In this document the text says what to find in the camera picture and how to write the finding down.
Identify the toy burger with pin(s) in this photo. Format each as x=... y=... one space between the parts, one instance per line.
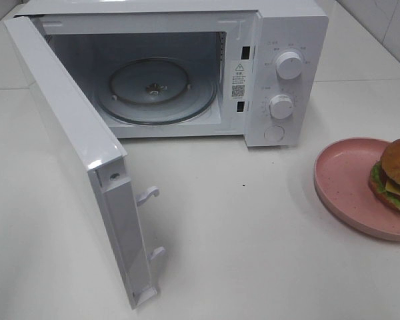
x=384 y=177

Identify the white timer knob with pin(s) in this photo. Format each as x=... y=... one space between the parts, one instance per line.
x=281 y=106

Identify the glass microwave turntable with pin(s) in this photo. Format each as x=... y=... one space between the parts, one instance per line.
x=157 y=91

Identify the round white door button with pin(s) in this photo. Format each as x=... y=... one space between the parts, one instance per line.
x=274 y=133

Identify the white microwave door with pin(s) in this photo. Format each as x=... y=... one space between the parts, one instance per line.
x=91 y=157

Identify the pink plate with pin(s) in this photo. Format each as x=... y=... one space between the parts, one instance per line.
x=341 y=178

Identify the upper white power knob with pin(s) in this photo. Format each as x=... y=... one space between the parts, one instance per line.
x=289 y=64

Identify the white microwave oven body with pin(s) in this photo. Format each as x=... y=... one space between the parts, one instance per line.
x=241 y=38

